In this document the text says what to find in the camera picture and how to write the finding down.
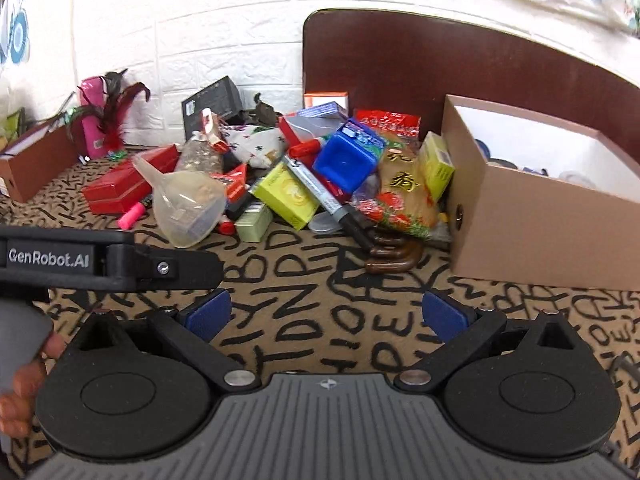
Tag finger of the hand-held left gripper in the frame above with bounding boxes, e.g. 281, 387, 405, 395
106, 244, 225, 292

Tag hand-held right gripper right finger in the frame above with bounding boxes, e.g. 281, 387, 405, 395
394, 290, 576, 392

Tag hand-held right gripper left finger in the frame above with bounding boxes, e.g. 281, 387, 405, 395
75, 288, 261, 394

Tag tan cardboard box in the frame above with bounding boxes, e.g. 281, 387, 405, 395
441, 93, 640, 292

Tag blue plastic container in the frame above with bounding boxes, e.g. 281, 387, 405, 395
312, 119, 389, 196

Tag person's left hand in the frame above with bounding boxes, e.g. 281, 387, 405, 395
0, 332, 67, 437

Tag clear plastic funnel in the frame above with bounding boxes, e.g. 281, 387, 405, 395
132, 152, 229, 249

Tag pink highlighter pen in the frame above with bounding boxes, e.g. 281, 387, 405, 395
118, 202, 146, 231

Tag brown wooden hook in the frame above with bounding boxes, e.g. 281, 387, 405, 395
364, 229, 427, 274

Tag pale green small box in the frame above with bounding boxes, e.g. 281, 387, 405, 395
234, 202, 274, 244

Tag brown open cardboard box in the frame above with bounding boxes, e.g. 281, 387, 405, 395
0, 119, 79, 204

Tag red rectangular box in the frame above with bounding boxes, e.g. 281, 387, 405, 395
82, 144, 181, 216

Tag tan letter-print blanket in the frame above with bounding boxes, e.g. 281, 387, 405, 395
0, 144, 640, 479

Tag clear bag of nuts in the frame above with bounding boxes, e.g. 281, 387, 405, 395
174, 136, 224, 174

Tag yellow-green carton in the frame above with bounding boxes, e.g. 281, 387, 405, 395
418, 131, 456, 204
252, 162, 321, 232

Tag red and yellow snack bag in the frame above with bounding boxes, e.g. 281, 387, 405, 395
351, 108, 444, 242

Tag red and white small pack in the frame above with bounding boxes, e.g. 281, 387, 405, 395
199, 108, 232, 154

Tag white star-print pouch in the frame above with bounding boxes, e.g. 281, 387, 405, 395
219, 124, 292, 169

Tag clear round lid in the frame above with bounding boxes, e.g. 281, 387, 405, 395
308, 210, 347, 235

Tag pink bottle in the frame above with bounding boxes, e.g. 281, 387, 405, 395
79, 76, 120, 159

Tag grey marker pen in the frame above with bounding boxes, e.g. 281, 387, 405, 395
282, 155, 375, 247

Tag black box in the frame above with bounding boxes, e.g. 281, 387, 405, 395
180, 75, 245, 142

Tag red and black feathers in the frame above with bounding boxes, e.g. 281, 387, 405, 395
100, 71, 152, 153

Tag dark animal figurine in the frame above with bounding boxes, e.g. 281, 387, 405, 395
251, 92, 282, 129

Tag red and blue flat box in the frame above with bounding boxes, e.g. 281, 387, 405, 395
277, 101, 349, 157

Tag orange and white box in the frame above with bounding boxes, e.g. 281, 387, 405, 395
303, 91, 350, 112

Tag brown wooden headboard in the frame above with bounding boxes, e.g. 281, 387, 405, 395
302, 8, 640, 162

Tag blue wall sticker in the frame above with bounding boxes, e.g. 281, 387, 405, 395
0, 0, 32, 67

